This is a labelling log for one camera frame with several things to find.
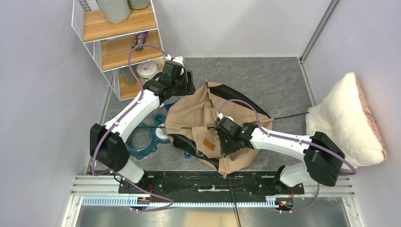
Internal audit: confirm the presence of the black tent pole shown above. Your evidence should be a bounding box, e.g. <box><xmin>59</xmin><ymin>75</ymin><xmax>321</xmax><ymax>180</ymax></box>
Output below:
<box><xmin>205</xmin><ymin>80</ymin><xmax>242</xmax><ymax>227</ymax></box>
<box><xmin>134</xmin><ymin>111</ymin><xmax>311</xmax><ymax>130</ymax></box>

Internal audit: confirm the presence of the tan pet tent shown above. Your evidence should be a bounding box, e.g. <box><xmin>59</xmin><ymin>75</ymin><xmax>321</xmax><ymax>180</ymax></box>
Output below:
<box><xmin>165</xmin><ymin>81</ymin><xmax>273</xmax><ymax>176</ymax></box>

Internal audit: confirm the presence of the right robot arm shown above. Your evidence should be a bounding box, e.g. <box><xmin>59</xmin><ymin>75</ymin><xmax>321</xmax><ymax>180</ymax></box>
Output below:
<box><xmin>215</xmin><ymin>117</ymin><xmax>345</xmax><ymax>193</ymax></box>

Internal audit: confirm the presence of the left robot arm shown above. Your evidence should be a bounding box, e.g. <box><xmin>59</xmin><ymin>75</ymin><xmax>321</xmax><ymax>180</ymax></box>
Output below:
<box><xmin>89</xmin><ymin>56</ymin><xmax>195</xmax><ymax>193</ymax></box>

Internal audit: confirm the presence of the white fluffy pet cushion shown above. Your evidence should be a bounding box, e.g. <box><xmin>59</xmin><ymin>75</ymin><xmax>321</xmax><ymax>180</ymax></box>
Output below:
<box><xmin>305</xmin><ymin>72</ymin><xmax>388</xmax><ymax>168</ymax></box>

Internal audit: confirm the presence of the white ceramic mug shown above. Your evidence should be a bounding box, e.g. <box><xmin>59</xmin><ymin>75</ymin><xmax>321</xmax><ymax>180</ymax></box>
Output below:
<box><xmin>153</xmin><ymin>58</ymin><xmax>165</xmax><ymax>71</ymax></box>

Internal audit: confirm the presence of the green can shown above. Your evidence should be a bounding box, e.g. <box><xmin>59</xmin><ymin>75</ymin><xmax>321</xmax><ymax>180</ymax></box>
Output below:
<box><xmin>120</xmin><ymin>67</ymin><xmax>137</xmax><ymax>86</ymax></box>

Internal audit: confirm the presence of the brown candy bag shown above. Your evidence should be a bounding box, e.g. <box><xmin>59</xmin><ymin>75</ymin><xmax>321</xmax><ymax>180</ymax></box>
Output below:
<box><xmin>132</xmin><ymin>31</ymin><xmax>148</xmax><ymax>51</ymax></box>

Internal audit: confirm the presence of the grey felt basket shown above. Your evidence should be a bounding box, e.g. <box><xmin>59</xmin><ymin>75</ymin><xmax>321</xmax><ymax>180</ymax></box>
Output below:
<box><xmin>128</xmin><ymin>0</ymin><xmax>150</xmax><ymax>10</ymax></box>
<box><xmin>96</xmin><ymin>0</ymin><xmax>130</xmax><ymax>24</ymax></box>

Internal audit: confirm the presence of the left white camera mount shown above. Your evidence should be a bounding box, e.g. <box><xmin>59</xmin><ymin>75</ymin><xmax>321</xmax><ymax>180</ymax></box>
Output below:
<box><xmin>165</xmin><ymin>54</ymin><xmax>185</xmax><ymax>66</ymax></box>

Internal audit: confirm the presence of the black mounting base plate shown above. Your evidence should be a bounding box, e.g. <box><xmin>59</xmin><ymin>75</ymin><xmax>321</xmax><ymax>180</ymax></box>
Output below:
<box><xmin>138</xmin><ymin>171</ymin><xmax>305</xmax><ymax>204</ymax></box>

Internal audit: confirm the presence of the white wire wooden shelf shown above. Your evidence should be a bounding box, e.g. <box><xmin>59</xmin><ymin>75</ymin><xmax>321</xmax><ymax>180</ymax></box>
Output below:
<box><xmin>71</xmin><ymin>0</ymin><xmax>164</xmax><ymax>100</ymax></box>

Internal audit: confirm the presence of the aluminium corner rail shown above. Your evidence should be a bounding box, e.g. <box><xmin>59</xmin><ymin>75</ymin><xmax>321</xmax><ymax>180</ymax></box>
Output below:
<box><xmin>299</xmin><ymin>0</ymin><xmax>340</xmax><ymax>64</ymax></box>

